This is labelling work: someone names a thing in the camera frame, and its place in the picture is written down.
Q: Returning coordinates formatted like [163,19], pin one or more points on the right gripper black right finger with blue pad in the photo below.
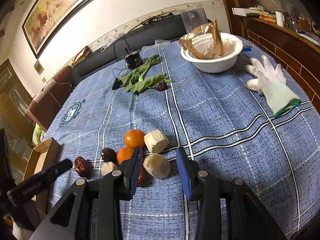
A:
[247,217]

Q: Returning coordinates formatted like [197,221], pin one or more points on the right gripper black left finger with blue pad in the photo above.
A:
[91,209]

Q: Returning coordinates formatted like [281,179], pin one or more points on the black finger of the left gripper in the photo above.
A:
[37,183]

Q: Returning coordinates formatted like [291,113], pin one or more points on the wrinkled dark red jujube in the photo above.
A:
[82,167]

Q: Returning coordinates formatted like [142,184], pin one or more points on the small beige yam piece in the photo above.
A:
[108,167]

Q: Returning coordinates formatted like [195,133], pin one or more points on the dark purple round fruit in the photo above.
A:
[108,155]

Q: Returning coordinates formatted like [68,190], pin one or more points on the central red jujube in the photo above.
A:
[142,179]

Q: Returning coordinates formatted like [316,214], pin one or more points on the orange mandarin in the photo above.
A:
[134,138]
[124,154]

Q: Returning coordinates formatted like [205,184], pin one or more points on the shallow cardboard box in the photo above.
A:
[42,156]

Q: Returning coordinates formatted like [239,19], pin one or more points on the blue plaid tablecloth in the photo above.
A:
[229,130]

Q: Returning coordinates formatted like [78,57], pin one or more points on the maroon armchair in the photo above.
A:
[47,103]

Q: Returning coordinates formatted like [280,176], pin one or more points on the wooden cabinet door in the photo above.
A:
[15,120]

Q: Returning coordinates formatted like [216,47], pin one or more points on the white work glove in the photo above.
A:
[271,83]

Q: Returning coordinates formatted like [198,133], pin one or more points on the green leafy vegetable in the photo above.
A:
[136,82]

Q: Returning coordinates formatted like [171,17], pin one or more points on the dark jujube by greens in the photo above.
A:
[160,86]

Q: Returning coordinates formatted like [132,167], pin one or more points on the small black device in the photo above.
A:
[133,59]

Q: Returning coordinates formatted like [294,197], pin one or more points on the brown crumpled plastic bag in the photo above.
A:
[204,42]

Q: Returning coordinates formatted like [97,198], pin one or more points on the framed picture on sofa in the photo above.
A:
[81,55]

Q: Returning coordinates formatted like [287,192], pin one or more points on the white plastic bowl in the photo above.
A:
[232,48]

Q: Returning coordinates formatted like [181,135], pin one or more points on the wooden sideboard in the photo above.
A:
[296,54]

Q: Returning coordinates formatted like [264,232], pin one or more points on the dark grey sofa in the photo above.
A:
[170,28]

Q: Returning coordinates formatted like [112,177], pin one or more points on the clear plastic container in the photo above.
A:
[193,18]

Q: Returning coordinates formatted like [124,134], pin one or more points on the white cup on sideboard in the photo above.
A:
[279,19]

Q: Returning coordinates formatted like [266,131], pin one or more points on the framed horse painting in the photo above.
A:
[45,18]

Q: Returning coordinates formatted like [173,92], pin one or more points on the black cable clip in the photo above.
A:
[117,84]

